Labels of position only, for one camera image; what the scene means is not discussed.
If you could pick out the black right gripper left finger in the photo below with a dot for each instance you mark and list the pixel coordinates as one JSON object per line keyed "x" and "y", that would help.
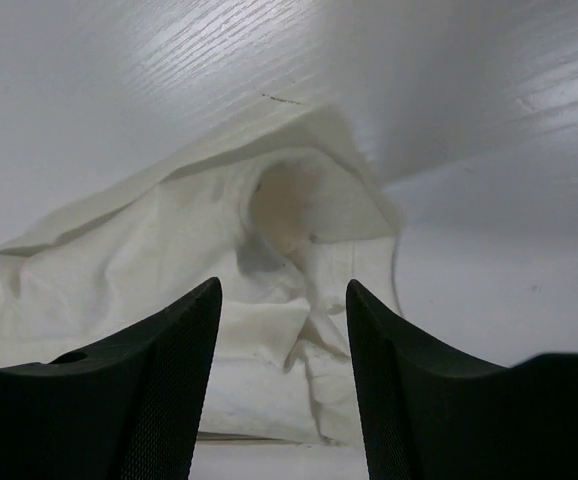
{"x": 125, "y": 407}

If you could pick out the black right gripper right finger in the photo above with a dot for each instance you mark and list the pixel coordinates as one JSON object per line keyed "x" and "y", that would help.
{"x": 431, "y": 411}

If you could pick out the cream white t shirt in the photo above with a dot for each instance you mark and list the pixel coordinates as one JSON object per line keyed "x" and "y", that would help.
{"x": 284, "y": 218}

